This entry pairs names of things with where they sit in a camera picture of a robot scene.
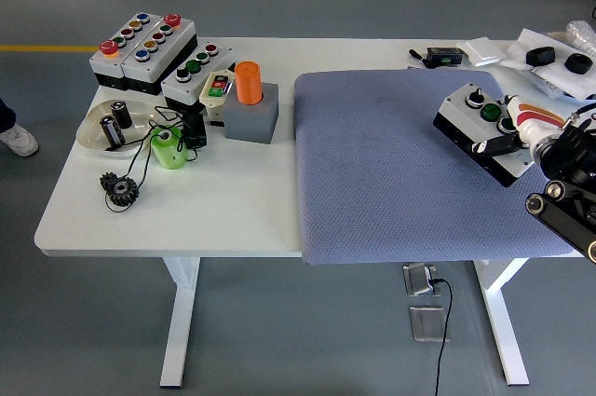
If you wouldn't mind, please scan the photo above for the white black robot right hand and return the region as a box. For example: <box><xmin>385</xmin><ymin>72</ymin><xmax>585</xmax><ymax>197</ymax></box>
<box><xmin>469</xmin><ymin>93</ymin><xmax>567</xmax><ymax>157</ymax></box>

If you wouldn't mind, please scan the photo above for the four-button control box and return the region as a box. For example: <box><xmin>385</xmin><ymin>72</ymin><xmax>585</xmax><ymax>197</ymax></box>
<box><xmin>431</xmin><ymin>82</ymin><xmax>536</xmax><ymax>189</ymax></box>
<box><xmin>160</xmin><ymin>41</ymin><xmax>237</xmax><ymax>116</ymax></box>

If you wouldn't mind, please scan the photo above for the five-button control box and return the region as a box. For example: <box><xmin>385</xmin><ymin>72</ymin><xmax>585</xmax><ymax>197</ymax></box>
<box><xmin>88</xmin><ymin>11</ymin><xmax>155</xmax><ymax>92</ymax></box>
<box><xmin>119</xmin><ymin>13</ymin><xmax>198</xmax><ymax>97</ymax></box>

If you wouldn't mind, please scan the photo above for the white flat box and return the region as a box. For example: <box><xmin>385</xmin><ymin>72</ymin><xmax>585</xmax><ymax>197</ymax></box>
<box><xmin>454</xmin><ymin>36</ymin><xmax>507</xmax><ymax>67</ymax></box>

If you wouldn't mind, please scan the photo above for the small black electronic module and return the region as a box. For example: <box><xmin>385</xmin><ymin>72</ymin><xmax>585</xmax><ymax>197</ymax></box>
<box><xmin>426</xmin><ymin>46</ymin><xmax>466</xmax><ymax>68</ymax></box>

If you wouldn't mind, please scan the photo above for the grey-blue textured mat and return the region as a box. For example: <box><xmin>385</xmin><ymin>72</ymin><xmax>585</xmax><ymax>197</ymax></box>
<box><xmin>292</xmin><ymin>68</ymin><xmax>576</xmax><ymax>266</ymax></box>

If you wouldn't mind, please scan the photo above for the open metal floor socket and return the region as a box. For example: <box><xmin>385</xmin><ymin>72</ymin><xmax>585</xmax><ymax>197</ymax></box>
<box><xmin>401</xmin><ymin>262</ymin><xmax>442</xmax><ymax>297</ymax></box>

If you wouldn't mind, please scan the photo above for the white table leg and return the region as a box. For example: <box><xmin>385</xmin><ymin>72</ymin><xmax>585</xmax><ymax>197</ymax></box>
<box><xmin>159</xmin><ymin>255</ymin><xmax>202</xmax><ymax>389</ymax></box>
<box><xmin>472</xmin><ymin>257</ymin><xmax>531</xmax><ymax>387</ymax></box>

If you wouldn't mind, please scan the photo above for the closed metal floor plate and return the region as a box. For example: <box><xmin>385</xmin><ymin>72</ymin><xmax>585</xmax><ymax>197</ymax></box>
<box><xmin>408</xmin><ymin>304</ymin><xmax>451</xmax><ymax>344</ymax></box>

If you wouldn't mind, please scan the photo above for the grey block holder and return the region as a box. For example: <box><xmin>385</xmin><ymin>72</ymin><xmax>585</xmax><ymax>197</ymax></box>
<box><xmin>223</xmin><ymin>82</ymin><xmax>280</xmax><ymax>144</ymax></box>

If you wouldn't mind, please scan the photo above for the orange plastic cylinder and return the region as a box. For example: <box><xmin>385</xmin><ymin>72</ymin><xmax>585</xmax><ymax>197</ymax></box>
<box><xmin>234</xmin><ymin>61</ymin><xmax>264</xmax><ymax>106</ymax></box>

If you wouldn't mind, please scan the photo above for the black power adapter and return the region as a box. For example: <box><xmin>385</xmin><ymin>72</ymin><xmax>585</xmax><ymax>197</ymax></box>
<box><xmin>180</xmin><ymin>111</ymin><xmax>209</xmax><ymax>151</ymax></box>

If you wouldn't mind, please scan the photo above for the green plastic cylinder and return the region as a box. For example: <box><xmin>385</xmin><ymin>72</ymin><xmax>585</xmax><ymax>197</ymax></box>
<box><xmin>148</xmin><ymin>126</ymin><xmax>189</xmax><ymax>171</ymax></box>

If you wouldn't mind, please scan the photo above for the dark cylindrical capacitor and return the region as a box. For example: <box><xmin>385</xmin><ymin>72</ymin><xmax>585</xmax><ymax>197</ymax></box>
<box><xmin>109</xmin><ymin>100</ymin><xmax>134</xmax><ymax>130</ymax></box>
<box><xmin>99</xmin><ymin>115</ymin><xmax>126</xmax><ymax>147</ymax></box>

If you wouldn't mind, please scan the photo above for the large black bevel gear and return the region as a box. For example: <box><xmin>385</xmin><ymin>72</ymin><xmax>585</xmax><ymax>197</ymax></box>
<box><xmin>105</xmin><ymin>176</ymin><xmax>141</xmax><ymax>207</ymax></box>

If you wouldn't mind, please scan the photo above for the clear shallow dish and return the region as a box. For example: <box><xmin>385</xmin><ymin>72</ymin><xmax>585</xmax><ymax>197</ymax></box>
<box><xmin>75</xmin><ymin>98</ymin><xmax>159</xmax><ymax>159</ymax></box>

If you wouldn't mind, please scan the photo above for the black rubber ring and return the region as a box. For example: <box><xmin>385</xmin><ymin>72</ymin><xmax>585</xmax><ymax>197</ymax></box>
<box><xmin>563</xmin><ymin>53</ymin><xmax>594</xmax><ymax>75</ymax></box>
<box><xmin>525</xmin><ymin>46</ymin><xmax>557</xmax><ymax>67</ymax></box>

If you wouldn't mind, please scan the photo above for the black floor power cable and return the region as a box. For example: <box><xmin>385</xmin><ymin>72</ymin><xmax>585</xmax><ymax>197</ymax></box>
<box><xmin>430</xmin><ymin>277</ymin><xmax>454</xmax><ymax>396</ymax></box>

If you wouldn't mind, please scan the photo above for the cream red-green push switch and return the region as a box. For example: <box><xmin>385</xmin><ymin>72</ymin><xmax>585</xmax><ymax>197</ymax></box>
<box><xmin>198</xmin><ymin>69</ymin><xmax>235</xmax><ymax>126</ymax></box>

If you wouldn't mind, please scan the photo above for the thin black cable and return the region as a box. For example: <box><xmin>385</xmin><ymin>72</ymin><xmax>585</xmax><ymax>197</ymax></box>
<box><xmin>102</xmin><ymin>105</ymin><xmax>201</xmax><ymax>214</ymax></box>

